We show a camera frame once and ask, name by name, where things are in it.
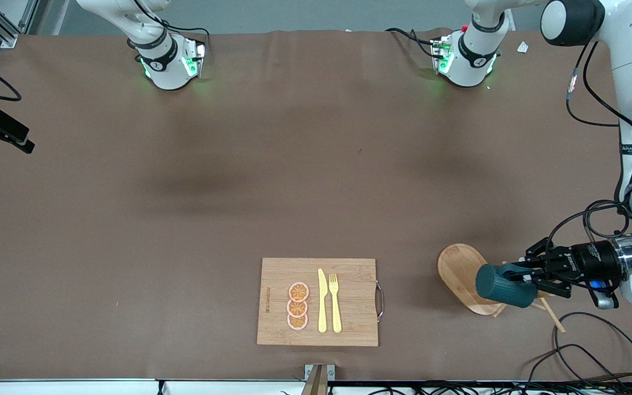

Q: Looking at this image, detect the dark teal cup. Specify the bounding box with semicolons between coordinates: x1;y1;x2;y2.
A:
475;262;539;309

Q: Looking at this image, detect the wooden mug rack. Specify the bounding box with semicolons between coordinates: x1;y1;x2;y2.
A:
437;243;567;334

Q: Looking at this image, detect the yellow plastic fork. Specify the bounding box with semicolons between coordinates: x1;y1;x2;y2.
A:
329;273;343;334

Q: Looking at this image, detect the yellow plastic knife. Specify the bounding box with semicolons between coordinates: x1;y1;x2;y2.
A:
317;268;329;334

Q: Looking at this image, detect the black table cable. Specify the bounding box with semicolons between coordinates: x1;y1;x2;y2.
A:
553;312;632;385
523;344;629;385

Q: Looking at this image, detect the aluminium frame profile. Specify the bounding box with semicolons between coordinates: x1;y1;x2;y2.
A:
0;0;40;49

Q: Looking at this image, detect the black left arm wrist cable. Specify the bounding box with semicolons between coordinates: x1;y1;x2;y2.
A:
546;41;632;258

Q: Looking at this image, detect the bamboo cutting board metal handle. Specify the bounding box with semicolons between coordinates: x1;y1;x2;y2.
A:
256;258;385;347

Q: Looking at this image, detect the black right arm base cable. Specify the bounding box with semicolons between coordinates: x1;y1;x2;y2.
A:
129;0;210;55

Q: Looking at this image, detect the black arm base cable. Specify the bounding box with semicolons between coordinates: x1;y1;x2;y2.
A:
129;0;210;55
385;27;440;58

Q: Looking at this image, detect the metal table edge bracket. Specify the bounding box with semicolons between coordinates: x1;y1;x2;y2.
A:
304;364;336;395

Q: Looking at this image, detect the black left arm base cable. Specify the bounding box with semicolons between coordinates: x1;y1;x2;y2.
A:
385;27;440;58

